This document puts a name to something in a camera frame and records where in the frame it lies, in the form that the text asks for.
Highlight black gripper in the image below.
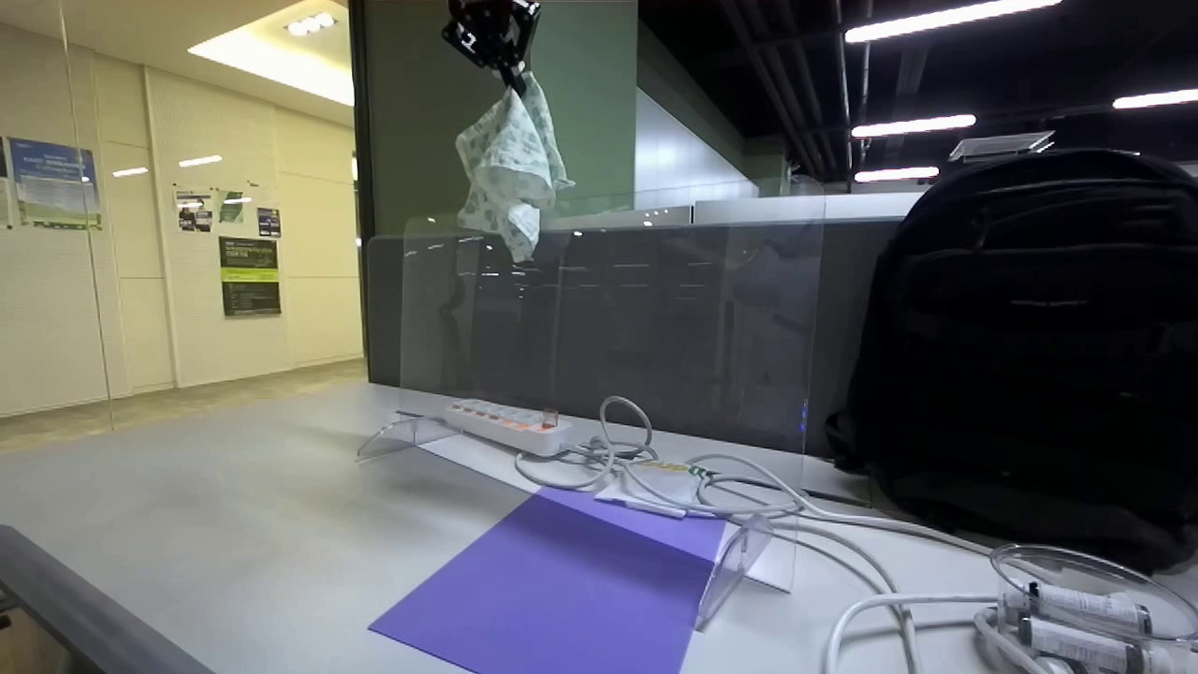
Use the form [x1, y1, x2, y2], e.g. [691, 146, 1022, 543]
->
[443, 0, 538, 89]

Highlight green patterned white towel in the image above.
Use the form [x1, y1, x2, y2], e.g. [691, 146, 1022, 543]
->
[457, 76, 574, 261]

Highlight clear acrylic screen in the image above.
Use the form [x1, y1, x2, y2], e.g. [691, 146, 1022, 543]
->
[351, 210, 836, 633]

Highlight white power strip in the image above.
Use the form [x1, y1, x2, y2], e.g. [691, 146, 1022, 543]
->
[417, 396, 574, 457]

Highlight purple paper sheet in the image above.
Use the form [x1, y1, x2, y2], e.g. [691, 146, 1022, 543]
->
[369, 492, 724, 674]

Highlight black backpack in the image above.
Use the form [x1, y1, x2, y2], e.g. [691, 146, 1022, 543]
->
[826, 150, 1198, 573]

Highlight white plug adapters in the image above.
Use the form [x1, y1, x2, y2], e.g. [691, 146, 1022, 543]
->
[973, 581, 1198, 674]

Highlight grey partition wall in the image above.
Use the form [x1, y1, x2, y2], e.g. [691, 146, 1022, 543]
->
[363, 191, 915, 451]

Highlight wall posters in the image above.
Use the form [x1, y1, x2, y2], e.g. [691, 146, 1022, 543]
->
[0, 139, 285, 317]

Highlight white looped cable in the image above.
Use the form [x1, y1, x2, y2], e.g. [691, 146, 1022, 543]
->
[509, 392, 950, 674]

